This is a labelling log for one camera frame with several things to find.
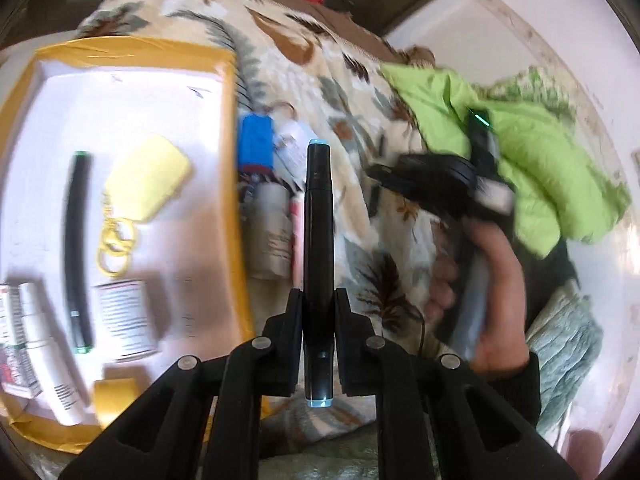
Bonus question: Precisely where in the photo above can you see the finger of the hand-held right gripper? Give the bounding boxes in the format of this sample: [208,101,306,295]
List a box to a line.
[366,159,402,194]

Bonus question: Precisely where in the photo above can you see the rose print hand cream tube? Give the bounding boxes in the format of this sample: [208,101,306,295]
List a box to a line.
[290,192,307,286]

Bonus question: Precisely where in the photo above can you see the green cloth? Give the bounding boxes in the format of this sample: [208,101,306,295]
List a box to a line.
[382,62,632,258]

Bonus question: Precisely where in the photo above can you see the yellow pouch with key rings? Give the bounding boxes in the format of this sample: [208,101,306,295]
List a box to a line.
[95,134,193,277]

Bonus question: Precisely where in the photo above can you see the dark cloth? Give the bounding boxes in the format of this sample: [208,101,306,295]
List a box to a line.
[515,237,581,303]

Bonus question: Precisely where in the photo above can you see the white slim tube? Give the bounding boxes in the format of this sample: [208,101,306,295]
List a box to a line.
[22,282,91,426]

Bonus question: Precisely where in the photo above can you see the white box with black text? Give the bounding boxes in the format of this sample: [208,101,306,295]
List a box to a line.
[95,280,156,361]

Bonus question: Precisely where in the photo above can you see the black marker green caps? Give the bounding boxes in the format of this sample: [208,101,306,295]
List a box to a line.
[62,151,95,353]

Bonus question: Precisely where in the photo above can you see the black marker teal caps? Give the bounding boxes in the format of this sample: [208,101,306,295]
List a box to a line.
[302,138,335,408]

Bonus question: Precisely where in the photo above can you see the yellow-edged white cardboard box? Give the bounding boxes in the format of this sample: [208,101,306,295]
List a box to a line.
[0,36,273,453]

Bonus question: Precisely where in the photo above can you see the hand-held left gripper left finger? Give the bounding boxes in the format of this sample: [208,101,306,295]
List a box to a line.
[57,287,305,480]

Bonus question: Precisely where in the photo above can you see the leaf print blanket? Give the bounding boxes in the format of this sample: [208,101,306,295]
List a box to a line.
[75,0,481,443]

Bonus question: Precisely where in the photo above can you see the white bottle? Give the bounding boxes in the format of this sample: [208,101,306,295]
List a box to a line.
[247,180,295,281]

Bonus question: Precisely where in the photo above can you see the person's right hand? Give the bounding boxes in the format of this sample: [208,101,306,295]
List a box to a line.
[427,220,531,373]

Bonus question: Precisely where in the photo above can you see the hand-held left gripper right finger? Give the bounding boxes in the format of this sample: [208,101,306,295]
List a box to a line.
[334,287,581,480]

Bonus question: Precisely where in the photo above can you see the blue battery pack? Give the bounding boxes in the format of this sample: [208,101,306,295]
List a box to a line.
[236,101,298,183]

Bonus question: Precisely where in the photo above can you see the white medicine box red print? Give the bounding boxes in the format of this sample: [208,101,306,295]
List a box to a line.
[0,284,42,397]

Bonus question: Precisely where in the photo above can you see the pale green fuzzy blanket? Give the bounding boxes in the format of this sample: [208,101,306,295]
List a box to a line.
[257,280,603,480]

